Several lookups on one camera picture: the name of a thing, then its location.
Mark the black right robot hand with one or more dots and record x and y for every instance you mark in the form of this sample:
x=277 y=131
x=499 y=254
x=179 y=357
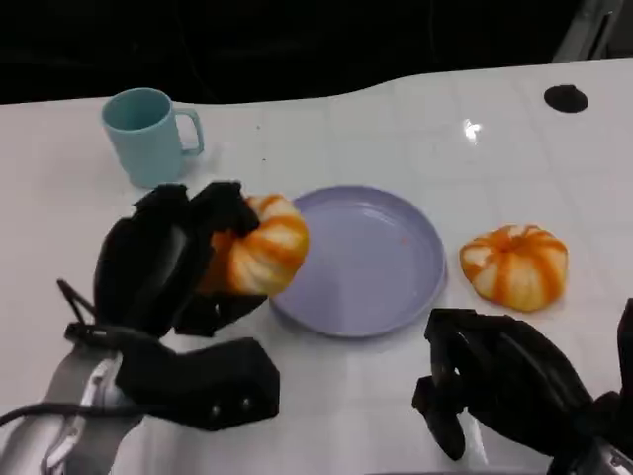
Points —
x=514 y=376

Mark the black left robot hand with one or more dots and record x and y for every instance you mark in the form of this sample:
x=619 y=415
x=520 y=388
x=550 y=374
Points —
x=143 y=267

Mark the orange and white bread roll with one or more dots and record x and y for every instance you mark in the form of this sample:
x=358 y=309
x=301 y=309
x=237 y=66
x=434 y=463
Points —
x=267 y=247
x=514 y=269

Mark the pale green mug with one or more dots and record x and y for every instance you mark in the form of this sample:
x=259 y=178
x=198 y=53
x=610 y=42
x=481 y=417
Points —
x=143 y=146

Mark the lilac plate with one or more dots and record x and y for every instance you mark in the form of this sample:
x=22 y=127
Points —
x=366 y=267

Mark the black round table grommet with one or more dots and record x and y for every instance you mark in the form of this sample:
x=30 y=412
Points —
x=565 y=97

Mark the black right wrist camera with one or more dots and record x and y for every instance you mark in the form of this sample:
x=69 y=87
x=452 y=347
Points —
x=626 y=346

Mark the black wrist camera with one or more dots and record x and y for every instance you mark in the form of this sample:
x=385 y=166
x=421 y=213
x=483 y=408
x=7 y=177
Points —
x=626 y=346
x=217 y=386

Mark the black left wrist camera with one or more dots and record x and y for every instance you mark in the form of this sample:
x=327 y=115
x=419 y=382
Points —
x=217 y=386

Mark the silver metal frame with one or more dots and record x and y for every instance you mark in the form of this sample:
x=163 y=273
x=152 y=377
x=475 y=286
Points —
x=591 y=29

